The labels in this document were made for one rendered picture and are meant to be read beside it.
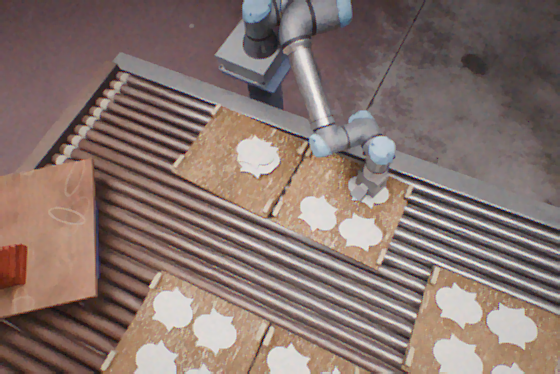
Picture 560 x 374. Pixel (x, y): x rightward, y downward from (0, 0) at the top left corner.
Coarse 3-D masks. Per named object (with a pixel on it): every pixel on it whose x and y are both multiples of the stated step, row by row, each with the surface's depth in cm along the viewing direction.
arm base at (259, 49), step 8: (272, 32) 174; (248, 40) 175; (256, 40) 173; (264, 40) 173; (272, 40) 176; (248, 48) 177; (256, 48) 176; (264, 48) 176; (272, 48) 178; (256, 56) 178; (264, 56) 179
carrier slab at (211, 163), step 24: (216, 120) 170; (240, 120) 169; (192, 144) 165; (216, 144) 165; (288, 144) 164; (192, 168) 161; (216, 168) 161; (240, 168) 160; (288, 168) 159; (216, 192) 156; (240, 192) 156; (264, 192) 155; (264, 216) 151
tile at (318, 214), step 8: (304, 200) 152; (312, 200) 152; (320, 200) 152; (304, 208) 151; (312, 208) 151; (320, 208) 151; (328, 208) 151; (336, 208) 151; (304, 216) 150; (312, 216) 150; (320, 216) 149; (328, 216) 149; (312, 224) 148; (320, 224) 148; (328, 224) 148; (312, 232) 148
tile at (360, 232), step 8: (344, 224) 148; (352, 224) 148; (360, 224) 148; (368, 224) 147; (344, 232) 147; (352, 232) 146; (360, 232) 146; (368, 232) 146; (376, 232) 146; (352, 240) 145; (360, 240) 145; (368, 240) 145; (376, 240) 145
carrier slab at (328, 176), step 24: (312, 168) 159; (336, 168) 158; (288, 192) 155; (312, 192) 155; (336, 192) 154; (288, 216) 151; (336, 216) 150; (360, 216) 150; (384, 216) 149; (336, 240) 146; (384, 240) 146
